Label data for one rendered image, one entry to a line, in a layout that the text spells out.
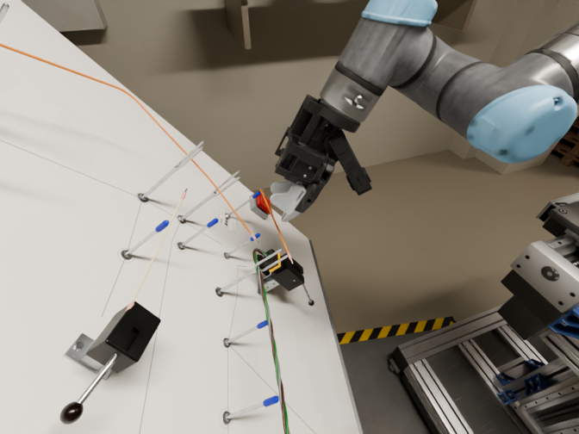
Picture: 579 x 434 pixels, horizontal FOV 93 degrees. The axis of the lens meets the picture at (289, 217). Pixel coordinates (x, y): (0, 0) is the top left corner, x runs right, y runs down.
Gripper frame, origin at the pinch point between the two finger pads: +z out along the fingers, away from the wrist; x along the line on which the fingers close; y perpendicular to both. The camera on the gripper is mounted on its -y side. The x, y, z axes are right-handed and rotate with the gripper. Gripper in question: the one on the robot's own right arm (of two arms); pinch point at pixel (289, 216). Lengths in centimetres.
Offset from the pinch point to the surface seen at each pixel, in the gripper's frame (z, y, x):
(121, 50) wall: 29, 86, -145
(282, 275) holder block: 9.5, -3.1, 5.2
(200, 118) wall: 52, 37, -161
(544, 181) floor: -28, -272, -182
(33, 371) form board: 5.2, 23.0, 28.8
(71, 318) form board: 5.3, 22.8, 23.7
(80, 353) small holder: 6.1, 20.6, 26.4
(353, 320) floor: 87, -91, -53
